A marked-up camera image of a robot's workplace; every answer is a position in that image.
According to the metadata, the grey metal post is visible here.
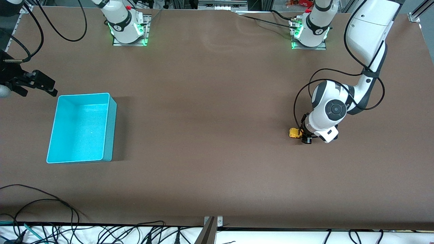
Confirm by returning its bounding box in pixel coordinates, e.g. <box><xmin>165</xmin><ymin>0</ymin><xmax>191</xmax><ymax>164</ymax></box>
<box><xmin>194</xmin><ymin>217</ymin><xmax>217</xmax><ymax>244</ymax></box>

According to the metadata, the white ledge panel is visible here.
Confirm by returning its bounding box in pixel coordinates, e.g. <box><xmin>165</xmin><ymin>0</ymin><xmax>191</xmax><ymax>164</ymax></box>
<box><xmin>0</xmin><ymin>225</ymin><xmax>434</xmax><ymax>244</ymax></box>

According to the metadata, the black looped cable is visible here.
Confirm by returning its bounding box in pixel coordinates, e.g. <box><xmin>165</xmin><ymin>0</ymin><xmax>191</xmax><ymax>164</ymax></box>
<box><xmin>0</xmin><ymin>184</ymin><xmax>80</xmax><ymax>227</ymax></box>
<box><xmin>14</xmin><ymin>199</ymin><xmax>74</xmax><ymax>226</ymax></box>

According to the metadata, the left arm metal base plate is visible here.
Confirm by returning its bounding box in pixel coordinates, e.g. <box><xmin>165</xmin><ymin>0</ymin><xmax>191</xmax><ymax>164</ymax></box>
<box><xmin>291</xmin><ymin>19</ymin><xmax>327</xmax><ymax>50</ymax></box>

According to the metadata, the turquoise plastic bin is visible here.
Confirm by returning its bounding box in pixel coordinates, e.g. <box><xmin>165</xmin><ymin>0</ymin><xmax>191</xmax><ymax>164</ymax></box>
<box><xmin>46</xmin><ymin>93</ymin><xmax>117</xmax><ymax>164</ymax></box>

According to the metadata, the thin black base cable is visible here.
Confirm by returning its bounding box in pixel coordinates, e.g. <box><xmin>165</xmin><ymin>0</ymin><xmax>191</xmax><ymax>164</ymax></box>
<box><xmin>141</xmin><ymin>9</ymin><xmax>162</xmax><ymax>26</ymax></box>

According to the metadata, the short black base cable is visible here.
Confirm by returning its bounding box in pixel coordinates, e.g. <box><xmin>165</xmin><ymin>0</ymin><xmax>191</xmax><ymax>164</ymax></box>
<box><xmin>270</xmin><ymin>9</ymin><xmax>295</xmax><ymax>21</ymax></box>

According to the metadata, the aluminium frame rail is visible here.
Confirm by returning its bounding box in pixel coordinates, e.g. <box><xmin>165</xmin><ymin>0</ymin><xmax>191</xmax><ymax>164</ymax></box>
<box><xmin>198</xmin><ymin>0</ymin><xmax>249</xmax><ymax>11</ymax></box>

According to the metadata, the small metal bracket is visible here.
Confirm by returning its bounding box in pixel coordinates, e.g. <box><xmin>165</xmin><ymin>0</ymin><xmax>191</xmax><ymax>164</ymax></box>
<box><xmin>203</xmin><ymin>216</ymin><xmax>223</xmax><ymax>227</ymax></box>

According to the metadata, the long black base cable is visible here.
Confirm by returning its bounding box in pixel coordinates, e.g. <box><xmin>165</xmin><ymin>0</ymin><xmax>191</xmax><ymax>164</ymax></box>
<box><xmin>237</xmin><ymin>14</ymin><xmax>295</xmax><ymax>29</ymax></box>

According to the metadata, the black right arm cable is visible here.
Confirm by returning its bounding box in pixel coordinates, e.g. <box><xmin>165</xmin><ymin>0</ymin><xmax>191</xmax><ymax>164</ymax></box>
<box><xmin>0</xmin><ymin>0</ymin><xmax>87</xmax><ymax>64</ymax></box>

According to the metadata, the red background object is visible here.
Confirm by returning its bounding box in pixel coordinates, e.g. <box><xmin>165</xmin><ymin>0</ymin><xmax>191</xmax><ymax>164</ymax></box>
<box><xmin>286</xmin><ymin>0</ymin><xmax>314</xmax><ymax>8</ymax></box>

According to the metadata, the teal cable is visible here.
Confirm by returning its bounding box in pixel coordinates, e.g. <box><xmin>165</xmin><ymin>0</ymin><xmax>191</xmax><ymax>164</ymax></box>
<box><xmin>0</xmin><ymin>220</ymin><xmax>46</xmax><ymax>244</ymax></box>

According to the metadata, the aluminium edge profile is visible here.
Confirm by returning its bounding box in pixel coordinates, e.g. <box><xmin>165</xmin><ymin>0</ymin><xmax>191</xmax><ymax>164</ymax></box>
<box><xmin>5</xmin><ymin>4</ymin><xmax>34</xmax><ymax>53</ymax></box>

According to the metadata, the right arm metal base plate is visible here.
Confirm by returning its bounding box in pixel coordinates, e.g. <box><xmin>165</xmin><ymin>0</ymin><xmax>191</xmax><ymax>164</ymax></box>
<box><xmin>113</xmin><ymin>14</ymin><xmax>150</xmax><ymax>47</ymax></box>

